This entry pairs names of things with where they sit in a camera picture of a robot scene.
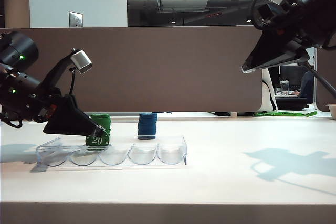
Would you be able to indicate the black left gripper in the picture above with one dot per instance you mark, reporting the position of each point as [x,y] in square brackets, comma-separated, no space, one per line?
[44,106]

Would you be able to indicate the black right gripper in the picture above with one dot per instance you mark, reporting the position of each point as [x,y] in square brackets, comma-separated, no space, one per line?
[296,24]

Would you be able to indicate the green poker chip marked 20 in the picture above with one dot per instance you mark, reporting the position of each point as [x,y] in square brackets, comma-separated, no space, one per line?
[97,141]

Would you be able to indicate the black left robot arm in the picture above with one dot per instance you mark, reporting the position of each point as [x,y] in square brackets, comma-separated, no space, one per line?
[15,51]

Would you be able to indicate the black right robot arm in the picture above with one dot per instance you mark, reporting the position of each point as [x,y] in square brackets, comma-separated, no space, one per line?
[324,3]

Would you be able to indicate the green poker chip stack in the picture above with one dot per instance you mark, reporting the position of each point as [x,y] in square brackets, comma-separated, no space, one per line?
[103,121]

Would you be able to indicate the clear acrylic chip tray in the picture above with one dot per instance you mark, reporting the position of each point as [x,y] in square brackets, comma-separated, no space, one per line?
[118,159]

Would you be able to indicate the blue poker chip stack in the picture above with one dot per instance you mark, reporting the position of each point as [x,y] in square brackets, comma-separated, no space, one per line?
[147,127]

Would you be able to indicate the large black computer monitor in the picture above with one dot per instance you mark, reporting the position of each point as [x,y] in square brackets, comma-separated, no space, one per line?
[290,75]

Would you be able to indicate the glass jar on desk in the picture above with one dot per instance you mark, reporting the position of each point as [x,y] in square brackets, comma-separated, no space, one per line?
[284,87]

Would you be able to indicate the seated person in dark top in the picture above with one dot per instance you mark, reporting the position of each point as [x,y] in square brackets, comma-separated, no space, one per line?
[307,87]

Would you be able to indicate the green tape strip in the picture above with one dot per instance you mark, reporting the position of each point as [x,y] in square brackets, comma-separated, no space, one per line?
[286,114]

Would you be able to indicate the narrow brown partition panel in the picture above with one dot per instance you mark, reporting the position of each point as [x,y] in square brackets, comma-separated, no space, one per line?
[325,98]

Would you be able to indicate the white partition foot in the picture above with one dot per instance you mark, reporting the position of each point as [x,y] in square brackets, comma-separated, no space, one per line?
[234,115]

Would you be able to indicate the beige paper cup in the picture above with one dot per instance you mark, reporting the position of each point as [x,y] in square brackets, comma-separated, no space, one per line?
[332,111]

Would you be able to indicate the wide brown partition panel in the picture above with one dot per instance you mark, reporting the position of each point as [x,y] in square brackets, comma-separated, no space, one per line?
[157,66]

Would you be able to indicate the grey partition base rail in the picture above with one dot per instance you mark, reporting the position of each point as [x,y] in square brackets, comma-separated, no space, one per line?
[126,114]

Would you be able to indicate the black left camera bracket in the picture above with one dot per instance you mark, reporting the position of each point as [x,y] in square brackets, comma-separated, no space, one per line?
[59,72]

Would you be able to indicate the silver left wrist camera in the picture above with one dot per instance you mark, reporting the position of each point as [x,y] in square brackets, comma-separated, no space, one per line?
[82,62]

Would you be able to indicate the metal wall plate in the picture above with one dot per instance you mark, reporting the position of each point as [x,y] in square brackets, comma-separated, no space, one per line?
[76,20]

